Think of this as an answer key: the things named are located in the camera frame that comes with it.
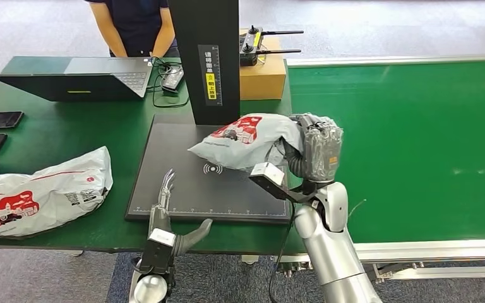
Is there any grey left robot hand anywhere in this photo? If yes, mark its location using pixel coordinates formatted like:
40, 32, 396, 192
147, 168, 213, 257

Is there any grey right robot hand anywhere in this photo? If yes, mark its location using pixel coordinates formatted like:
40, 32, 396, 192
288, 112, 345, 184

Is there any white courier bag red print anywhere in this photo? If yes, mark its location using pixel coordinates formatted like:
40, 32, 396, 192
188, 113, 305, 172
0, 146, 114, 242

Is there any black inbound scanner machine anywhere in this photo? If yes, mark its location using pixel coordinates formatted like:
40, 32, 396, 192
125, 0, 294, 225

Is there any brown cardboard box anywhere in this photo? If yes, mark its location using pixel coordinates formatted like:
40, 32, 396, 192
239, 29, 288, 102

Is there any green conveyor belt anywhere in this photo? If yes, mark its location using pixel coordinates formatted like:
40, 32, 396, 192
272, 54, 485, 287

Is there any black remote controller with antennas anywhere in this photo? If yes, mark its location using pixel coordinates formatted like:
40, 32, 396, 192
239, 25, 305, 68

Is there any black power adapter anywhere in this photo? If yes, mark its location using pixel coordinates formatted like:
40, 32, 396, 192
160, 66, 185, 93

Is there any dark grey laptop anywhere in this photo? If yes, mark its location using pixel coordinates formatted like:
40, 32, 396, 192
0, 56, 156, 103

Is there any person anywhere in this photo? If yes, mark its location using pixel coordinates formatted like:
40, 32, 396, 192
85, 0, 181, 59

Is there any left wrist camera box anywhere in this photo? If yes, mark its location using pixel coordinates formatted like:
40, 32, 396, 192
139, 227, 177, 276

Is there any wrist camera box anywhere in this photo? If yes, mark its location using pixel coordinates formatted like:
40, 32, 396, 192
139, 227, 177, 276
249, 162, 306, 205

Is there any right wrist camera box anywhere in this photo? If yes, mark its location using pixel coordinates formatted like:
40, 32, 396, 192
249, 162, 306, 205

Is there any black adapter cable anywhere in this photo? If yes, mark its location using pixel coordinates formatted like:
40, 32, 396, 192
149, 56, 191, 109

